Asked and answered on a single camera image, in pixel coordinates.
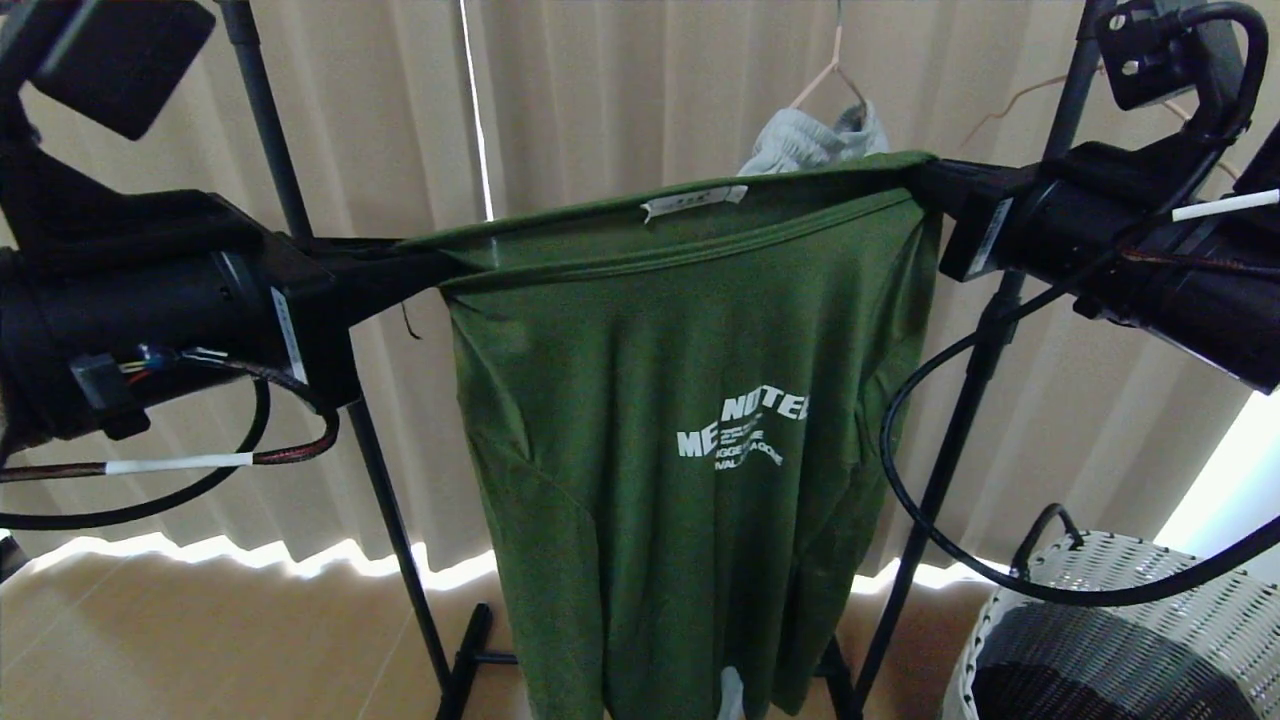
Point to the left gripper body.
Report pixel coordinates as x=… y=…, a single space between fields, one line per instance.
x=150 y=310

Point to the white laundry basket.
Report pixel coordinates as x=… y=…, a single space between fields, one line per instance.
x=1150 y=590

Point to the pink clothes hanger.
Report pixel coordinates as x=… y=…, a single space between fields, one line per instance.
x=832 y=60
x=1010 y=100

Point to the green garment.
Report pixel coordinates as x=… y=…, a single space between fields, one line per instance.
x=650 y=330

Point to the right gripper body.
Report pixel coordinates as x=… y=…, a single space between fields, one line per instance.
x=1060 y=230

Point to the pale grey shorts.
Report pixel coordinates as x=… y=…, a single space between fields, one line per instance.
x=800 y=140

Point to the black clothes rack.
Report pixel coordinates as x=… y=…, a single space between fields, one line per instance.
x=255 y=100

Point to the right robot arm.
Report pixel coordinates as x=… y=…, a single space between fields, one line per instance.
x=1220 y=300

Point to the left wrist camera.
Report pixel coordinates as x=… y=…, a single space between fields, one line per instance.
x=120 y=60

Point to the beige curtain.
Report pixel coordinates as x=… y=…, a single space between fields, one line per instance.
x=650 y=80

